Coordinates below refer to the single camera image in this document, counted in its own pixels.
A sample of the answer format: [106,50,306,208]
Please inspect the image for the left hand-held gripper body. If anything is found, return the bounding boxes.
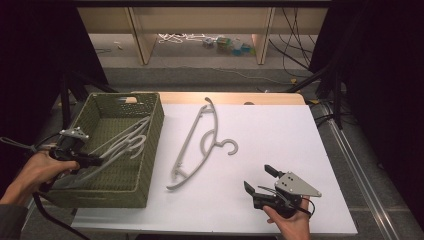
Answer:
[48,126,91,168]

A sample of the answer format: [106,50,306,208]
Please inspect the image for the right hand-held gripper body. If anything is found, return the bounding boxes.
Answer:
[252,171,323,220]

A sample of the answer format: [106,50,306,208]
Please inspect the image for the grey plastic clothes hanger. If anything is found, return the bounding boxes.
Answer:
[166,96,240,192]
[88,115,152,161]
[53,115,153,190]

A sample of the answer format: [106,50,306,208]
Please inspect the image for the green woven basket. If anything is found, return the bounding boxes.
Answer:
[43,92,166,209]

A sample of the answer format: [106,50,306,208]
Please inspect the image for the person's right hand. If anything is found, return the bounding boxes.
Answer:
[262,197,312,240]

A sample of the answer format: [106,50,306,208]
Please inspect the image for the person's left hand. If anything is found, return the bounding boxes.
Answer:
[0,149,82,206]

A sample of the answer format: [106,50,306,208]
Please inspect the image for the black metal stand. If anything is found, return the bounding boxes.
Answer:
[59,68,118,132]
[285,56,345,131]

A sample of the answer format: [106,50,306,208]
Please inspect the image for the black curtain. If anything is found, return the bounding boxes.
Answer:
[0,0,110,151]
[308,0,424,188]

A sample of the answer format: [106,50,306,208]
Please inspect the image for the colourful toys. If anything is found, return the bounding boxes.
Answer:
[202,35,257,57]

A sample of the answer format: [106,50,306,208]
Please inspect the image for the beige desk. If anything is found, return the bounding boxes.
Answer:
[76,6,330,66]

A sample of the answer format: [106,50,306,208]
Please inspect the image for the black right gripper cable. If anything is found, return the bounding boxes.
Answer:
[258,185,316,218]

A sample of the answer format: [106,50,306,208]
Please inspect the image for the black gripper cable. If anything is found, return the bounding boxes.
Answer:
[31,191,92,240]
[258,185,316,218]

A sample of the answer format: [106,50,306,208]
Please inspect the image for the aluminium rail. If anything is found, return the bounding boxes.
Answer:
[319,102,403,240]

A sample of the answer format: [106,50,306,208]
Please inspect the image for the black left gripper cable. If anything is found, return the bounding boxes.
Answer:
[31,191,92,240]

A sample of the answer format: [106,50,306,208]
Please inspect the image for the thin white floor cable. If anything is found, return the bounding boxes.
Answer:
[184,64,293,86]

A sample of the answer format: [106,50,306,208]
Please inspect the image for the black power cables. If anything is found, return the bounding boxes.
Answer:
[268,7,319,79]

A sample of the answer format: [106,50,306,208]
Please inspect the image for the white cable bundle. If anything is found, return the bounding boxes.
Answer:
[157,32,209,45]

